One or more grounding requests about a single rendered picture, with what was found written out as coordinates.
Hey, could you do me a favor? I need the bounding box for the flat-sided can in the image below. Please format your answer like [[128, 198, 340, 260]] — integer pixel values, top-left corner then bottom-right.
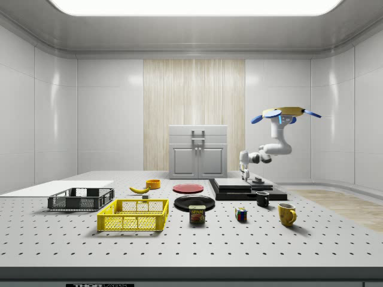
[[189, 204, 206, 224]]

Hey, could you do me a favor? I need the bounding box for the dark grey basket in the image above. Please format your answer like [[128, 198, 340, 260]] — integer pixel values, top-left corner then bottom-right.
[[47, 187, 115, 211]]

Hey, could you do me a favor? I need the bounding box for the yellow basket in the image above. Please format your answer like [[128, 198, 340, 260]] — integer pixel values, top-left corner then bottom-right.
[[96, 199, 169, 232]]

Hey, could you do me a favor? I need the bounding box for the black mug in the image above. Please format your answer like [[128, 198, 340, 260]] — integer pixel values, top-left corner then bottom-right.
[[256, 191, 270, 207]]

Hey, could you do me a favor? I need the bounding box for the red plate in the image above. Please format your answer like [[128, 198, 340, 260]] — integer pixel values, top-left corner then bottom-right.
[[172, 183, 204, 194]]

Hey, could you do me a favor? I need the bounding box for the yellow mug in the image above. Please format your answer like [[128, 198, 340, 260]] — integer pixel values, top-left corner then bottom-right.
[[278, 203, 297, 227]]

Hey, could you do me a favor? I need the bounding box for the white cabinet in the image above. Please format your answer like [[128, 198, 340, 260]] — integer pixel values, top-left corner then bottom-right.
[[168, 124, 229, 179]]

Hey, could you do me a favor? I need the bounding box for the black plate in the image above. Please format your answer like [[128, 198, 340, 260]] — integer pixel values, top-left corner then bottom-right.
[[174, 194, 216, 211]]

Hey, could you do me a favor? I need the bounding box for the drone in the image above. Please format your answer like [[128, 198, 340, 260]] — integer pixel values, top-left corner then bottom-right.
[[250, 106, 323, 125]]

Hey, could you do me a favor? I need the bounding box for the black stove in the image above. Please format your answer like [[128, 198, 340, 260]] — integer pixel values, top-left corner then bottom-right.
[[208, 176, 288, 201]]

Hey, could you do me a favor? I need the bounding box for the banana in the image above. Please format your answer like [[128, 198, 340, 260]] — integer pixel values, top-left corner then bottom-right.
[[129, 185, 151, 195]]

